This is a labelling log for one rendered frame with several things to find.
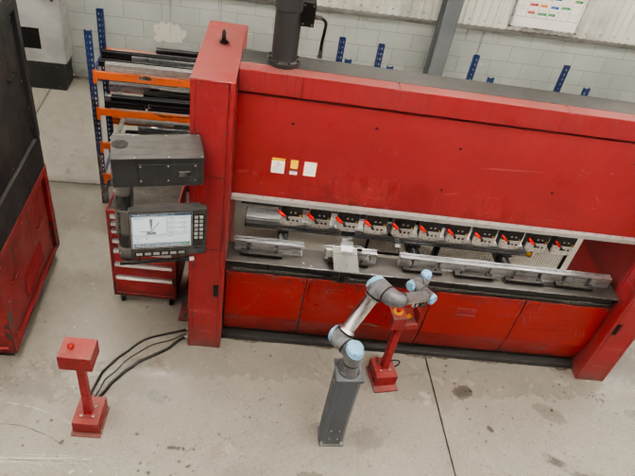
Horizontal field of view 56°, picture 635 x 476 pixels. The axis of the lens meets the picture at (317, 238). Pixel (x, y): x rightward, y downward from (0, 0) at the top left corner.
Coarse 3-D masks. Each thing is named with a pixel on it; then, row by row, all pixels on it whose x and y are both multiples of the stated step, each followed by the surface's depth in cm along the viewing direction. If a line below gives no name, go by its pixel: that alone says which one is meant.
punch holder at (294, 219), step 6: (282, 210) 410; (288, 210) 410; (294, 210) 410; (300, 210) 410; (282, 216) 413; (288, 216) 413; (294, 216) 414; (300, 216) 414; (282, 222) 417; (288, 222) 417; (294, 222) 417; (300, 222) 417
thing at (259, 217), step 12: (252, 216) 449; (264, 216) 451; (276, 216) 454; (276, 228) 456; (288, 228) 457; (300, 228) 456; (312, 228) 457; (360, 228) 458; (444, 228) 474; (384, 240) 465; (408, 240) 465; (420, 240) 465; (444, 240) 465; (468, 240) 466; (492, 252) 474; (504, 252) 474; (516, 252) 476; (528, 252) 474
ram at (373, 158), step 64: (256, 128) 369; (320, 128) 369; (384, 128) 369; (448, 128) 370; (512, 128) 370; (256, 192) 400; (320, 192) 400; (384, 192) 401; (448, 192) 401; (512, 192) 402; (576, 192) 402
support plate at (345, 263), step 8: (336, 248) 433; (352, 248) 436; (336, 256) 427; (344, 256) 428; (352, 256) 429; (336, 264) 420; (344, 264) 421; (352, 264) 422; (344, 272) 416; (352, 272) 416
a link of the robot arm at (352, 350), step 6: (348, 342) 367; (354, 342) 368; (360, 342) 369; (342, 348) 368; (348, 348) 363; (354, 348) 364; (360, 348) 365; (342, 354) 369; (348, 354) 364; (354, 354) 362; (360, 354) 363; (348, 360) 366; (354, 360) 364; (360, 360) 367; (354, 366) 369
